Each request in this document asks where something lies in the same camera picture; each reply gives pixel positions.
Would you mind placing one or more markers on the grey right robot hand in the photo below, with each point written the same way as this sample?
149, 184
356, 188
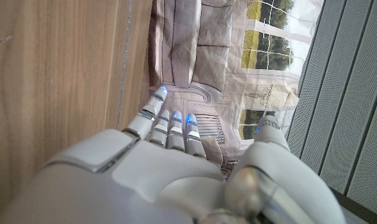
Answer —
145, 186

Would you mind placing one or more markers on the long grey tape strip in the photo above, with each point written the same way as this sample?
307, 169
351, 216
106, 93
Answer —
124, 62

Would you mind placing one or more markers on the printed sofa room backdrop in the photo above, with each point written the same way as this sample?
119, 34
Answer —
213, 56

